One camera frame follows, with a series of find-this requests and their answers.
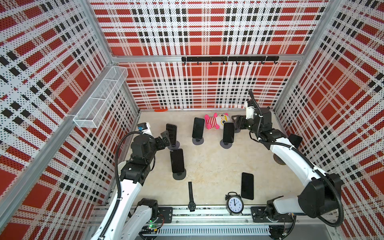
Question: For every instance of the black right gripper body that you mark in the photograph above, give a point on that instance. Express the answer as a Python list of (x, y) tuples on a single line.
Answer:
[(249, 124)]

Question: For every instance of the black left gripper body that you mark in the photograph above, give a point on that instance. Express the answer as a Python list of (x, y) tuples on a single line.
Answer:
[(156, 145)]

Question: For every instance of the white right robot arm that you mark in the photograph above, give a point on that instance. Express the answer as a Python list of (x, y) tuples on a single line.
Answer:
[(321, 197)]

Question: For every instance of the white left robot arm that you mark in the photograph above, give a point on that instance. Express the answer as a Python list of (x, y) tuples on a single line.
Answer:
[(117, 225)]

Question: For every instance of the grey phone stand back left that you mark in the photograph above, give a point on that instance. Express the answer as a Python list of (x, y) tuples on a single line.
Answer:
[(174, 147)]

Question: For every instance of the black phone purple case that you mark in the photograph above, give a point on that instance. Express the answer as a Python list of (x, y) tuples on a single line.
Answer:
[(177, 161)]

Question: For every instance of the grey phone stand far right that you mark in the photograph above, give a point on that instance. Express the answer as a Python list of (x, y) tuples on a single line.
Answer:
[(278, 160)]

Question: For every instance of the grey phone stand centre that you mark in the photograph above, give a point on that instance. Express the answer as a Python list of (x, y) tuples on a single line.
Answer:
[(225, 145)]

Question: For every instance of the grey phone stand front left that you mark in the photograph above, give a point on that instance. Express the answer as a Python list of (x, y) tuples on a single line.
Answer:
[(180, 176)]

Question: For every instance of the grey phone stand middle back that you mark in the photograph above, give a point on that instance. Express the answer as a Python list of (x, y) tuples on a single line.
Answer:
[(198, 142)]

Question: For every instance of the pink striped plush toy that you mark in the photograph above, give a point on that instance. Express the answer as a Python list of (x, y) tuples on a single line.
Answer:
[(216, 121)]

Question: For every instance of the black wrist watch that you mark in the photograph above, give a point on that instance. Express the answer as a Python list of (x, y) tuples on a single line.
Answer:
[(192, 204)]

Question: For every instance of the black alarm clock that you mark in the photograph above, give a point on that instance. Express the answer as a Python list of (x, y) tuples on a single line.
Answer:
[(234, 204)]

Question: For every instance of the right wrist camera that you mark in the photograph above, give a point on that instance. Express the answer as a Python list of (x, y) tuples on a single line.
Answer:
[(251, 110)]

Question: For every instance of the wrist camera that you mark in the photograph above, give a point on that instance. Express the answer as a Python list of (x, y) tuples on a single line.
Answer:
[(251, 110), (145, 128)]

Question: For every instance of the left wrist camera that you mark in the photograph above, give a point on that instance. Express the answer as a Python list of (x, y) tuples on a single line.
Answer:
[(145, 128)]

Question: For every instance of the black wall hook rail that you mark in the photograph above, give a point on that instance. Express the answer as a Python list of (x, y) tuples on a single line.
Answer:
[(261, 59)]

